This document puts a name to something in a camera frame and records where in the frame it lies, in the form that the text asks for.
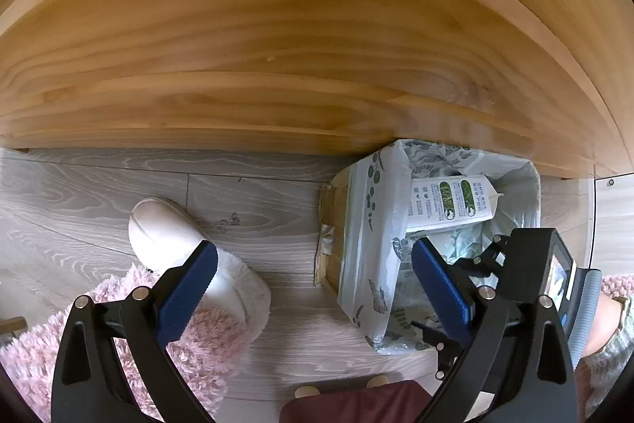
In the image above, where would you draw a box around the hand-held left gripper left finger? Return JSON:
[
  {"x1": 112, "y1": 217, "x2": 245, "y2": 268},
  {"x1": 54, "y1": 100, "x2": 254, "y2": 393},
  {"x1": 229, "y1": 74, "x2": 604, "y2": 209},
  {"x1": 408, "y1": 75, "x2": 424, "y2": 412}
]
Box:
[{"x1": 50, "y1": 241, "x2": 220, "y2": 423}]

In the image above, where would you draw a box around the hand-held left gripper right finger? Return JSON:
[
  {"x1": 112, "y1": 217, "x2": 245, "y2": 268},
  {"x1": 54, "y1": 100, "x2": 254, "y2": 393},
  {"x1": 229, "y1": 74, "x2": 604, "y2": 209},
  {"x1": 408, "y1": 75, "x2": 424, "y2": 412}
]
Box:
[{"x1": 412, "y1": 239, "x2": 580, "y2": 423}]

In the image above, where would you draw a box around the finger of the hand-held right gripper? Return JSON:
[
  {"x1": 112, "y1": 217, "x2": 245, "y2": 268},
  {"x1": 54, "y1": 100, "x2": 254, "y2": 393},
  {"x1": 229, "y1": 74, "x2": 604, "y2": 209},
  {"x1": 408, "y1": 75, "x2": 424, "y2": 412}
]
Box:
[
  {"x1": 411, "y1": 320, "x2": 461, "y2": 380},
  {"x1": 446, "y1": 235, "x2": 512, "y2": 279}
]

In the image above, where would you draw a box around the white milk carton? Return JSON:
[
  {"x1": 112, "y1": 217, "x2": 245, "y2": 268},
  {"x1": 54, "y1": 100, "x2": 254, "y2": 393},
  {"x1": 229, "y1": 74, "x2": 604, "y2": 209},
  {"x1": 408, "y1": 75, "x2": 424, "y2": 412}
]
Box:
[{"x1": 406, "y1": 174, "x2": 499, "y2": 234}]

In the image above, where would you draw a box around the cardboard bin with floral liner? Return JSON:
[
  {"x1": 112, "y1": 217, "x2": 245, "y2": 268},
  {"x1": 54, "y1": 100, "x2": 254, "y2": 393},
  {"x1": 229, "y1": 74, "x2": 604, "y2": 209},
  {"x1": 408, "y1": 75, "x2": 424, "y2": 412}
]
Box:
[{"x1": 316, "y1": 138, "x2": 542, "y2": 355}]

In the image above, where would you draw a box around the person's right forearm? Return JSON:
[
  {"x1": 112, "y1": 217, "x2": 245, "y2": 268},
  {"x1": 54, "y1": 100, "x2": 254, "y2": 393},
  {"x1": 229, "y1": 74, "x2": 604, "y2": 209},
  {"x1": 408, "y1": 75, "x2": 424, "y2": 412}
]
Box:
[{"x1": 577, "y1": 291, "x2": 634, "y2": 421}]

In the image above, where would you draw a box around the person's left white slipper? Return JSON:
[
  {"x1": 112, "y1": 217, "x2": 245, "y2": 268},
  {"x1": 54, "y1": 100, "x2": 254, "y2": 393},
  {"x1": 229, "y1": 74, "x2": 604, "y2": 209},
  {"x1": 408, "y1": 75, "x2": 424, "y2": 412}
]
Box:
[{"x1": 128, "y1": 197, "x2": 272, "y2": 322}]

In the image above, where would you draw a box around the wooden bed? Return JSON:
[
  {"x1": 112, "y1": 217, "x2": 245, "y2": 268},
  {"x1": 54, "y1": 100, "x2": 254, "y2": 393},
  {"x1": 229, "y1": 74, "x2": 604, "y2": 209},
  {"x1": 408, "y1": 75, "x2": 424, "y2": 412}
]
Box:
[{"x1": 0, "y1": 0, "x2": 634, "y2": 181}]

